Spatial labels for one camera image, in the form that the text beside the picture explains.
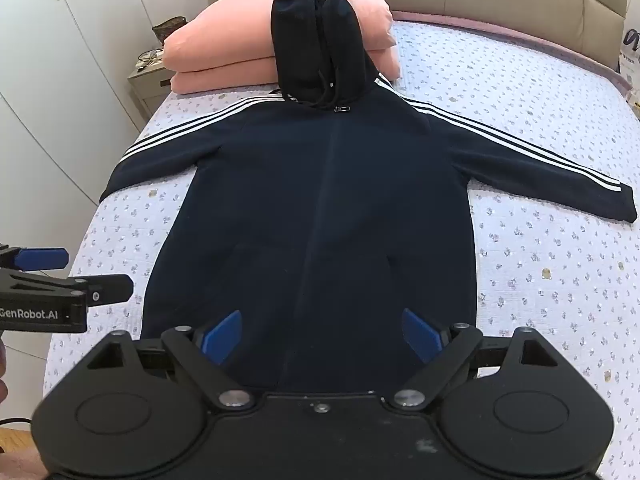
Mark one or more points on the beige nightstand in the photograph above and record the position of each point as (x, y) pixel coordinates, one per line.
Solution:
(145, 86)

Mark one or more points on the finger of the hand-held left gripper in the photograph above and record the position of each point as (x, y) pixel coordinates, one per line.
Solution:
(107, 287)
(42, 258)

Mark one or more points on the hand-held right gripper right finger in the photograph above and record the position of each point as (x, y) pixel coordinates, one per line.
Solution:
(422, 334)

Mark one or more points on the navy striped hoodie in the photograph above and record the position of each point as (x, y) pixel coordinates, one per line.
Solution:
(325, 210)

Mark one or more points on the folded pink quilt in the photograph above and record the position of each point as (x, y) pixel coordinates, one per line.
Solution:
(220, 45)

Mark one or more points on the person's left hand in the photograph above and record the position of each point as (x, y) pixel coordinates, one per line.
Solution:
(3, 370)

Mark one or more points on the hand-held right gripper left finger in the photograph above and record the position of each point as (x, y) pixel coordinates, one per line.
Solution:
(222, 336)

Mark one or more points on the white wardrobe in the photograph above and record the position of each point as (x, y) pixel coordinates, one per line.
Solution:
(50, 85)

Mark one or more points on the bed with floral sheet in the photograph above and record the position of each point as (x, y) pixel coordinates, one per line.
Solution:
(525, 260)

